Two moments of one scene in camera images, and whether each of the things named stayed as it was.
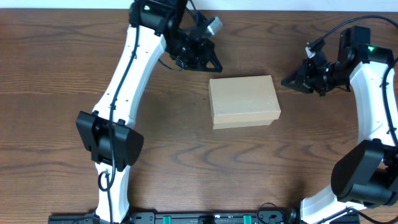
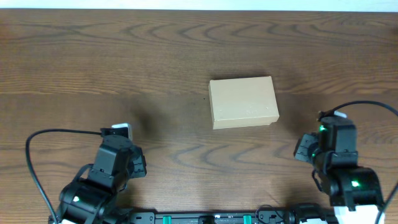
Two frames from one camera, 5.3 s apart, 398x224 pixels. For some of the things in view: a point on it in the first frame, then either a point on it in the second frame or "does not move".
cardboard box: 243,101 does not move
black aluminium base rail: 193,217 does not move
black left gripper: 205,55 -> 141,160
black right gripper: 300,79 -> 308,143
